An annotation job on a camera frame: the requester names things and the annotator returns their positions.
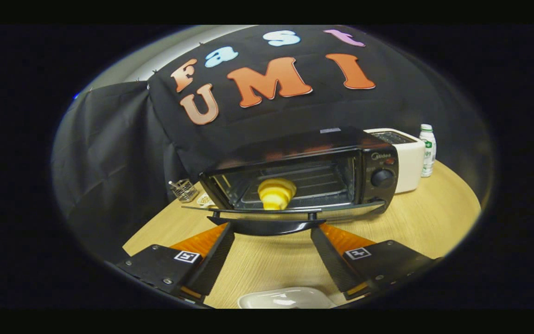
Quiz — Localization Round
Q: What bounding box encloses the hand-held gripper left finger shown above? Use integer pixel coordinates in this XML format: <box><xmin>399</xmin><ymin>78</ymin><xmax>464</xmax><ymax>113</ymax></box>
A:
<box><xmin>116</xmin><ymin>223</ymin><xmax>236</xmax><ymax>304</ymax></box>

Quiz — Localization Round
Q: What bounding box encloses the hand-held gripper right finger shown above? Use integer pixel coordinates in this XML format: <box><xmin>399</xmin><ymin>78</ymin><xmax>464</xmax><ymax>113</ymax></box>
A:
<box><xmin>310</xmin><ymin>223</ymin><xmax>437</xmax><ymax>301</ymax></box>

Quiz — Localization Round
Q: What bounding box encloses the yellow croissant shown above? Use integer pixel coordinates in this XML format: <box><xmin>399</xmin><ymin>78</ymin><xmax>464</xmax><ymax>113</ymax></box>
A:
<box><xmin>257</xmin><ymin>178</ymin><xmax>297</xmax><ymax>211</ymax></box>

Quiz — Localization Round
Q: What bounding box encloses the black toaster oven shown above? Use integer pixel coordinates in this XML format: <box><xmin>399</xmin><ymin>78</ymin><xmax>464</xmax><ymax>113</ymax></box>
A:
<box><xmin>181</xmin><ymin>126</ymin><xmax>400</xmax><ymax>236</ymax></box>

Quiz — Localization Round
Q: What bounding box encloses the white bread toaster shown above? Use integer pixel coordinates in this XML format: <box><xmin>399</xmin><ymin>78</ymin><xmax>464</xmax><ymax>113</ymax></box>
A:
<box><xmin>364</xmin><ymin>128</ymin><xmax>426</xmax><ymax>194</ymax></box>

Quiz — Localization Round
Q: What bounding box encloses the white plate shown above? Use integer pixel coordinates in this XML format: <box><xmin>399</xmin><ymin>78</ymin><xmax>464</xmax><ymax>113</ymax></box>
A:
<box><xmin>237</xmin><ymin>287</ymin><xmax>337</xmax><ymax>309</ymax></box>

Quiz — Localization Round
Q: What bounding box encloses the metal baking tray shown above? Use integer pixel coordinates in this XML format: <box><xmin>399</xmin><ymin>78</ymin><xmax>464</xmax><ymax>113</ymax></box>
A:
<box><xmin>237</xmin><ymin>174</ymin><xmax>356</xmax><ymax>209</ymax></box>

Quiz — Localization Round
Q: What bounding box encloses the white bottle green label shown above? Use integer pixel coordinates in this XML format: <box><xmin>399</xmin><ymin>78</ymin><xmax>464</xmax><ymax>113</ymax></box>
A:
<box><xmin>418</xmin><ymin>123</ymin><xmax>436</xmax><ymax>178</ymax></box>

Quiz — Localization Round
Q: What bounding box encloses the black backdrop cloth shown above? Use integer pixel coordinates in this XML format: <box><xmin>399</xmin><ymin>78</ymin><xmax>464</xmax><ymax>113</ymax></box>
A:
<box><xmin>51</xmin><ymin>26</ymin><xmax>495</xmax><ymax>265</ymax></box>

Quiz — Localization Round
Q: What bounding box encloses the metal wire basket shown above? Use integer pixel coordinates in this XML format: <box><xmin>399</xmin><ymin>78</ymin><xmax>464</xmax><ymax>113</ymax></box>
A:
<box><xmin>169</xmin><ymin>179</ymin><xmax>200</xmax><ymax>203</ymax></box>

